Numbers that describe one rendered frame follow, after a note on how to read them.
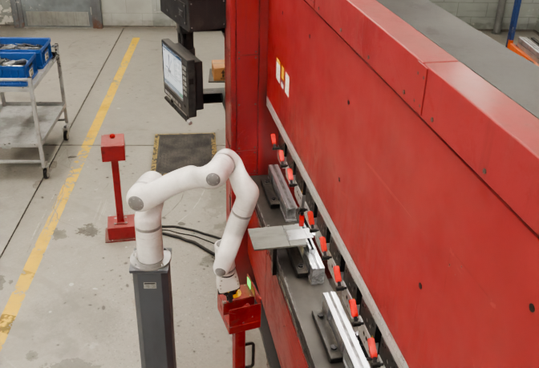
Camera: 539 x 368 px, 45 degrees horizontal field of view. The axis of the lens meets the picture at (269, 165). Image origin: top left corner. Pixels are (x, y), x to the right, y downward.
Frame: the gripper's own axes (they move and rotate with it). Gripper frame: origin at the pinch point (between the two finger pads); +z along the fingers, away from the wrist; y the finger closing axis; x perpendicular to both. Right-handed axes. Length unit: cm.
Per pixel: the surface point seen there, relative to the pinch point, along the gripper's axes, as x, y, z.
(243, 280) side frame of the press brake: -103, -34, 80
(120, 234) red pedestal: -186, 35, 76
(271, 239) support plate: -17.5, -28.2, -13.4
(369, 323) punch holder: 81, -30, -43
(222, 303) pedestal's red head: -5.6, 2.5, 7.2
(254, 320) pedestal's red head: 4.7, -9.7, 13.8
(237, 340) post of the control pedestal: -2.4, -2.1, 30.4
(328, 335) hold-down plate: 44, -31, -4
